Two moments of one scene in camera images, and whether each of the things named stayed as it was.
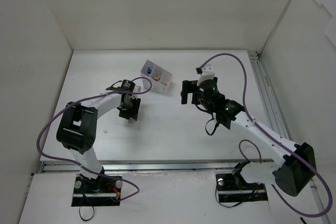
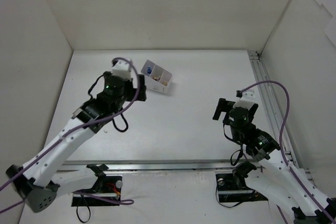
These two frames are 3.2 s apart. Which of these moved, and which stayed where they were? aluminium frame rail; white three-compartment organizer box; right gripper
Moved: right gripper
Stayed: white three-compartment organizer box; aluminium frame rail
